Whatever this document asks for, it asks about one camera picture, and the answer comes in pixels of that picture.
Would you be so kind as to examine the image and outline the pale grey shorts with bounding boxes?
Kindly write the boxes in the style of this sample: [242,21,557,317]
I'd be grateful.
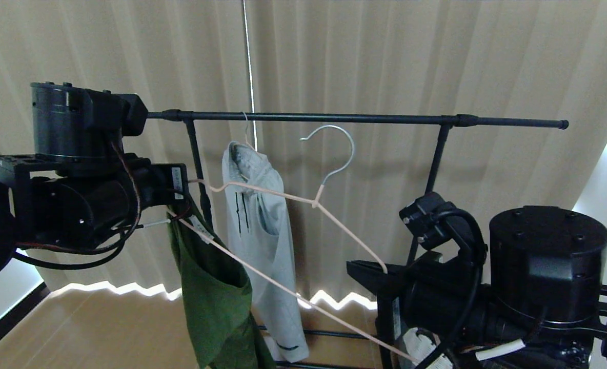
[222,141,310,363]

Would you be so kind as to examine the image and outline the black clothes rack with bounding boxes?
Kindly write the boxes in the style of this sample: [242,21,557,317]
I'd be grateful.
[147,109,569,369]

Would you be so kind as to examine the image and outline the green printed garment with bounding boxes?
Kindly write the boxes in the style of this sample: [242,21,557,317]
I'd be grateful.
[167,202,277,369]

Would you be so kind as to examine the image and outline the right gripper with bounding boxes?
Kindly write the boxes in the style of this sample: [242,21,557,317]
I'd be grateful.
[377,254,491,369]

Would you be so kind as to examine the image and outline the beige curtain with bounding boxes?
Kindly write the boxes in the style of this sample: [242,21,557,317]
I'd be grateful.
[0,0,607,303]

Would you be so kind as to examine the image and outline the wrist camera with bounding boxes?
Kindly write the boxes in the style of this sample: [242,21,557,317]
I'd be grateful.
[399,192,489,267]
[104,92,149,138]

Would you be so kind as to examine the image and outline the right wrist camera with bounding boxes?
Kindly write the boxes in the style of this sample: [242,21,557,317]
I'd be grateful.
[399,192,489,267]

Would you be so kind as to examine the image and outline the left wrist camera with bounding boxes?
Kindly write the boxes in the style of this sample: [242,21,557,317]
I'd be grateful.
[104,92,149,138]

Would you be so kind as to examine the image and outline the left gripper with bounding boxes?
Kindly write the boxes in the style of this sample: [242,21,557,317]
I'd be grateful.
[29,163,190,250]

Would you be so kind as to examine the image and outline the white laundry basket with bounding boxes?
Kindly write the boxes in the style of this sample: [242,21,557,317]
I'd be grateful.
[397,328,455,369]

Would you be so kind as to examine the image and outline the pink clothes hanger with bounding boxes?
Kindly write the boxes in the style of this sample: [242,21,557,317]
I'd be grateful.
[241,112,257,151]
[188,125,418,365]

